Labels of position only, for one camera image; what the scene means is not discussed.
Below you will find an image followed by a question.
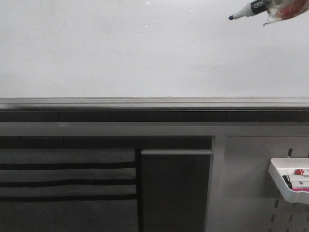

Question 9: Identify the grey aluminium whiteboard tray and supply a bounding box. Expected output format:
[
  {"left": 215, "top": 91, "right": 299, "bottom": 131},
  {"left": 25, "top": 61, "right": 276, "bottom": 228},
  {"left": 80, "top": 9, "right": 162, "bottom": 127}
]
[{"left": 0, "top": 97, "right": 309, "bottom": 122}]

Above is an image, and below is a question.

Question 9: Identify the grey pegboard panel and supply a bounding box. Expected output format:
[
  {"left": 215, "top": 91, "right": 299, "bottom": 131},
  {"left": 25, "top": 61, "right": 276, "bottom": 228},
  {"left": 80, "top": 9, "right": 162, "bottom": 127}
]
[{"left": 216, "top": 136, "right": 309, "bottom": 232}]

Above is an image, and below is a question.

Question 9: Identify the dark grey cabinet door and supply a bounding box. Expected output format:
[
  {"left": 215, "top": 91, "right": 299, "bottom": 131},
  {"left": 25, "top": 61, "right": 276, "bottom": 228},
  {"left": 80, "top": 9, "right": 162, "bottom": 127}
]
[{"left": 141, "top": 149, "right": 212, "bottom": 232}]

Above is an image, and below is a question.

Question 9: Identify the white plastic storage bin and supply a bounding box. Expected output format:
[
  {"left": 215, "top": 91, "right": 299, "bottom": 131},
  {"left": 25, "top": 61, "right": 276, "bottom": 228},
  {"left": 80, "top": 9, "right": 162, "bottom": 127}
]
[{"left": 268, "top": 158, "right": 309, "bottom": 204}]

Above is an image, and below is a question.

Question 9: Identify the red capped marker in bin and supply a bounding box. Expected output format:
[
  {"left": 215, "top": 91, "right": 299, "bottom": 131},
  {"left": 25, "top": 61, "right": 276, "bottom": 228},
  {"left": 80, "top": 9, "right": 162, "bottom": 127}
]
[{"left": 294, "top": 169, "right": 309, "bottom": 176}]

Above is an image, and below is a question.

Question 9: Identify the black capped marker in bin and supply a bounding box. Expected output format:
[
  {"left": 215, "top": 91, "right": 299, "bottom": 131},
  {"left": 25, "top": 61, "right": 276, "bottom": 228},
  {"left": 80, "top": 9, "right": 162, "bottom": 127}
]
[{"left": 281, "top": 174, "right": 309, "bottom": 190}]

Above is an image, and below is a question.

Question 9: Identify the grey fabric striped panel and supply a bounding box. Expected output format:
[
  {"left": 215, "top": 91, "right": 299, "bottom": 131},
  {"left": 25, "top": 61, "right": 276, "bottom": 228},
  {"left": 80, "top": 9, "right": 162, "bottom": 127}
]
[{"left": 0, "top": 149, "right": 139, "bottom": 232}]

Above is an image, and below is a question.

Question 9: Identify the white whiteboard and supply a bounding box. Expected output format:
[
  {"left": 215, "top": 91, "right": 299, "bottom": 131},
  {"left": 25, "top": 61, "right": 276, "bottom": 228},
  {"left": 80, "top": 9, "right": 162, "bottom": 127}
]
[{"left": 0, "top": 0, "right": 309, "bottom": 97}]

